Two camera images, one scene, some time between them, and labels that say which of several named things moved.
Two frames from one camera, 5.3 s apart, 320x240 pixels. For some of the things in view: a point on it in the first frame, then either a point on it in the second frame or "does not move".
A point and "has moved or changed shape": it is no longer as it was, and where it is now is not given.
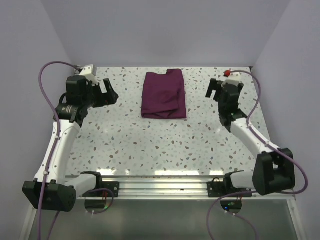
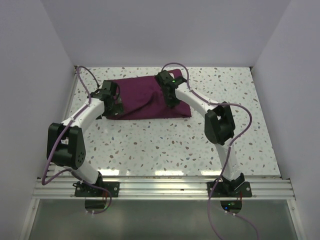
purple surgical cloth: x=163 y=95 has moved or changed shape
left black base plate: x=113 y=186 does not move
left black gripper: x=110 y=97 → x=117 y=109
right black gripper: x=214 y=85 → x=171 y=103
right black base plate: x=216 y=188 does not move
